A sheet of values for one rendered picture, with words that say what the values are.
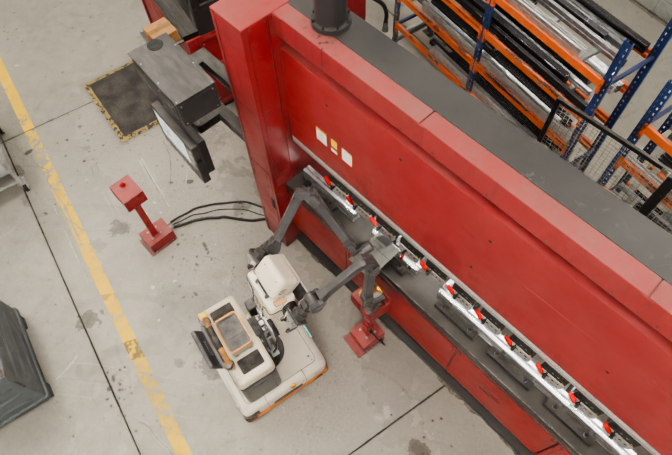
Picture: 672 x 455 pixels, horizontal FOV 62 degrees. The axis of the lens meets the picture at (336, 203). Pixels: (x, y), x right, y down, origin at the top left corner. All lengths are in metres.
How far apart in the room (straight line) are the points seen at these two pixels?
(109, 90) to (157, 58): 2.79
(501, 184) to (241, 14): 1.47
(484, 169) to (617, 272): 0.60
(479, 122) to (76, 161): 4.05
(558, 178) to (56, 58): 5.36
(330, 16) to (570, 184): 1.26
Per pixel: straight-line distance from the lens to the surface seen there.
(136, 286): 4.78
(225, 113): 3.90
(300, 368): 3.99
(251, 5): 2.91
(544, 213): 2.24
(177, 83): 3.12
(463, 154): 2.31
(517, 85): 4.73
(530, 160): 2.36
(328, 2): 2.61
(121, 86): 6.02
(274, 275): 3.03
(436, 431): 4.23
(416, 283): 3.56
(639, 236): 2.33
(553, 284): 2.55
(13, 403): 4.49
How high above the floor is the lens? 4.14
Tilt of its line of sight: 59 degrees down
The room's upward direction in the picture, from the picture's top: 2 degrees counter-clockwise
